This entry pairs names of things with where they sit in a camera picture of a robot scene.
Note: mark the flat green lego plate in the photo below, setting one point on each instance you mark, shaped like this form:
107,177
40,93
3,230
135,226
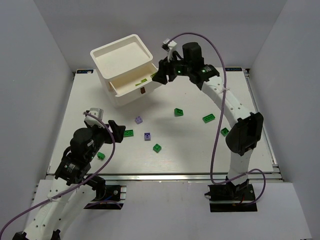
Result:
128,133

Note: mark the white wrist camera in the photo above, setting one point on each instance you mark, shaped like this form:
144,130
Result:
93,117
169,46

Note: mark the small green lego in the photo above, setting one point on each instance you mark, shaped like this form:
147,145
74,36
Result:
100,155
224,131

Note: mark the small green lego right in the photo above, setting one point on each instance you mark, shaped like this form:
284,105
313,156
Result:
224,131

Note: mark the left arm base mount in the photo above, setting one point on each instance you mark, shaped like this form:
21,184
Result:
107,193

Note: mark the green sloped lego brick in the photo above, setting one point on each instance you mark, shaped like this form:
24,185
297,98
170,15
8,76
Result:
178,112

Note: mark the aluminium table front rail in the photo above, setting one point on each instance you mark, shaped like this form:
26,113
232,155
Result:
274,176

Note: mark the long green lego brick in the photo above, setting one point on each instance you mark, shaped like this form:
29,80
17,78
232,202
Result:
208,118

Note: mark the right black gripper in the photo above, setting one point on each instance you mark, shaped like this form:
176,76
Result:
165,70

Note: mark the white drawer cabinet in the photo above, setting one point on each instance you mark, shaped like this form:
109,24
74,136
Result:
120,57

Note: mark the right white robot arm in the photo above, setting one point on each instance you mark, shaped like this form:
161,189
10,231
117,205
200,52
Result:
246,126

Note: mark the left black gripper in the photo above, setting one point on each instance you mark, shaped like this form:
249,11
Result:
111,132

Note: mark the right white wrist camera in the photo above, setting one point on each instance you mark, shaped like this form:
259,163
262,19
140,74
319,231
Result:
169,46

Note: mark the white open drawer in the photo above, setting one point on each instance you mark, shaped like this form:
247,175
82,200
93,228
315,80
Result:
123,90

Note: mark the small green lego left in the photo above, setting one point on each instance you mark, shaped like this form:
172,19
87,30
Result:
100,155

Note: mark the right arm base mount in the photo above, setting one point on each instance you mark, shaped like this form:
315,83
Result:
230,198

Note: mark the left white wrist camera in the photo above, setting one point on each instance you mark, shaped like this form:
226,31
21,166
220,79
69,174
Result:
93,117

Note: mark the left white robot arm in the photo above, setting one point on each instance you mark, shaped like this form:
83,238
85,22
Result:
73,187

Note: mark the purple studded lego brick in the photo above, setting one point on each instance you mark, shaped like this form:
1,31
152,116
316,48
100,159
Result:
138,120

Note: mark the purple upside-down lego brick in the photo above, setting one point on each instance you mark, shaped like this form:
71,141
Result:
147,136

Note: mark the green square lego brick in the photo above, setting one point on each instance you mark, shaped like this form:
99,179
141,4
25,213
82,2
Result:
157,148

